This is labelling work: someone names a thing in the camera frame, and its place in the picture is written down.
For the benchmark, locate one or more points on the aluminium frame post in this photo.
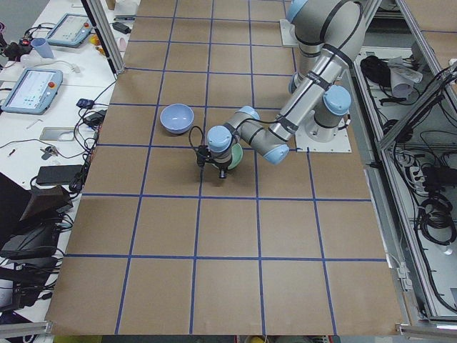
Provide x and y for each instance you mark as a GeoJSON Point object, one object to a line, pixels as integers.
{"type": "Point", "coordinates": [100, 23]}

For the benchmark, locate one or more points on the blue plastic cup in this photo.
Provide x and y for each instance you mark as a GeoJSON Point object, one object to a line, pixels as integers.
{"type": "Point", "coordinates": [42, 47]}

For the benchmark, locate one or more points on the green bowl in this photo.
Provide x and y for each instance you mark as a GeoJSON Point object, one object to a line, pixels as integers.
{"type": "Point", "coordinates": [236, 156]}

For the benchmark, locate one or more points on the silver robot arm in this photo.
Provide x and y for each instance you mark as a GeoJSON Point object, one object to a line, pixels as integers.
{"type": "Point", "coordinates": [329, 35]}

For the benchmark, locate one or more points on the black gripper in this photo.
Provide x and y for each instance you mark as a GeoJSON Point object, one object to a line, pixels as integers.
{"type": "Point", "coordinates": [221, 166]}

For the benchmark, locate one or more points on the blue bowl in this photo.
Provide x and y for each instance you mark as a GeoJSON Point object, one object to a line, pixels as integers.
{"type": "Point", "coordinates": [177, 118]}

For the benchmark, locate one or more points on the lower teach pendant tablet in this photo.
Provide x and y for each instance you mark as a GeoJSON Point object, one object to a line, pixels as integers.
{"type": "Point", "coordinates": [34, 92]}

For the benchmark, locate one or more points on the black power adapter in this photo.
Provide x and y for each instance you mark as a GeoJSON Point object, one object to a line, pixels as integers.
{"type": "Point", "coordinates": [122, 28]}

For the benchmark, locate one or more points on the teach pendant tablet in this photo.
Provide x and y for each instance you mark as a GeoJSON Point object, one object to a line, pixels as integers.
{"type": "Point", "coordinates": [34, 92]}
{"type": "Point", "coordinates": [70, 31]}

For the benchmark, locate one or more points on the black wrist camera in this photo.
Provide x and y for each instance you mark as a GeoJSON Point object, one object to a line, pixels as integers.
{"type": "Point", "coordinates": [202, 155]}

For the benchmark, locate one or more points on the black smartphone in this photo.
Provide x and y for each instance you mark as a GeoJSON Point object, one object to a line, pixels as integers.
{"type": "Point", "coordinates": [58, 175]}

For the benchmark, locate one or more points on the upper teach pendant tablet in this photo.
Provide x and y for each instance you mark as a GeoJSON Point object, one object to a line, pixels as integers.
{"type": "Point", "coordinates": [70, 31]}

